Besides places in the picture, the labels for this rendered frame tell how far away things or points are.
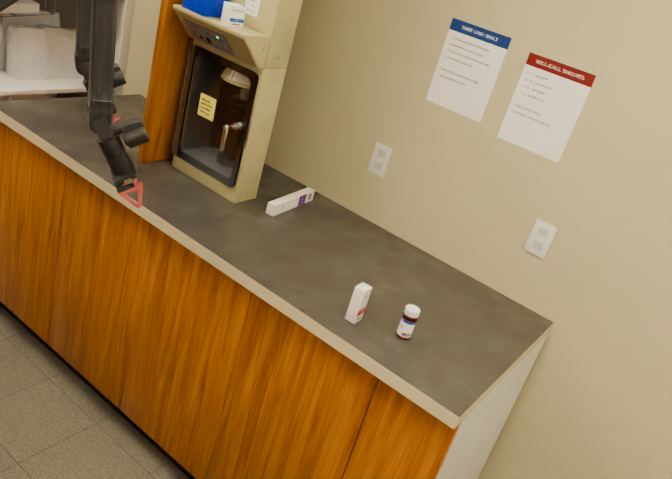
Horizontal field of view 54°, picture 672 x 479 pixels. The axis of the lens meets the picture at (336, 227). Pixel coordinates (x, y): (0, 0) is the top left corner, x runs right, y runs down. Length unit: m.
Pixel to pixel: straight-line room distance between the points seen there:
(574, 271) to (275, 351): 0.95
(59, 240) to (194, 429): 0.86
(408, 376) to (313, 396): 0.34
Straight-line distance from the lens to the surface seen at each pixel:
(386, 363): 1.68
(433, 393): 1.65
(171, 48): 2.34
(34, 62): 3.19
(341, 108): 2.46
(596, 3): 2.09
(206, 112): 2.28
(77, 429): 2.68
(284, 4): 2.10
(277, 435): 2.05
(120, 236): 2.31
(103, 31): 1.74
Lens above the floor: 1.88
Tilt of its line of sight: 24 degrees down
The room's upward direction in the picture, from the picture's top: 17 degrees clockwise
